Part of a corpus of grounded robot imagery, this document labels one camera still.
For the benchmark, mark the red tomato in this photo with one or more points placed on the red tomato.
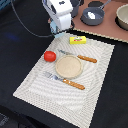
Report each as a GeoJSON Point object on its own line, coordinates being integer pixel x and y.
{"type": "Point", "coordinates": [49, 56]}

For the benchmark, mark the yellow butter box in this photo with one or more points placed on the yellow butter box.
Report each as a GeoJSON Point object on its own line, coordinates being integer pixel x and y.
{"type": "Point", "coordinates": [77, 40]}

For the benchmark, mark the light blue cup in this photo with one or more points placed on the light blue cup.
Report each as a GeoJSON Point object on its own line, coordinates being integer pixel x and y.
{"type": "Point", "coordinates": [58, 33]}

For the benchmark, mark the white salt shaker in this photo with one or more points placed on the white salt shaker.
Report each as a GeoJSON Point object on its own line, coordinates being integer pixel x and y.
{"type": "Point", "coordinates": [91, 15]}

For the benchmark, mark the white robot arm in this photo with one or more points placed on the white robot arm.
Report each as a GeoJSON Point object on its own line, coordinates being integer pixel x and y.
{"type": "Point", "coordinates": [60, 15]}

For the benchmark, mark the round wooden plate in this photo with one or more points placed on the round wooden plate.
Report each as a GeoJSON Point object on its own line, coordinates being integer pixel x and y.
{"type": "Point", "coordinates": [69, 66]}

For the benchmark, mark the brown stove board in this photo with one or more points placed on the brown stove board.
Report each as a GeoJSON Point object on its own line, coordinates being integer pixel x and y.
{"type": "Point", "coordinates": [108, 28]}

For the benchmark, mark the tall grey pot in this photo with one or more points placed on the tall grey pot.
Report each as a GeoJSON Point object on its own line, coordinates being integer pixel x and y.
{"type": "Point", "coordinates": [76, 4]}

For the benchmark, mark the cream bowl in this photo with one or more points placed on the cream bowl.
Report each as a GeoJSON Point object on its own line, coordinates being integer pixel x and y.
{"type": "Point", "coordinates": [122, 15]}

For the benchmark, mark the fork with wooden handle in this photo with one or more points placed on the fork with wooden handle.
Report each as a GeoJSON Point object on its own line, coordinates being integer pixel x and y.
{"type": "Point", "coordinates": [55, 77]}

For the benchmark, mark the knife with wooden handle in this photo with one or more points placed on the knife with wooden handle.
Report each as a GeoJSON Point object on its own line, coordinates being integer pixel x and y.
{"type": "Point", "coordinates": [79, 56]}

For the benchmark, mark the grey saucepan with handle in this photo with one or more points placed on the grey saucepan with handle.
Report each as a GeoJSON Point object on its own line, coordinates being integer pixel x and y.
{"type": "Point", "coordinates": [99, 13]}

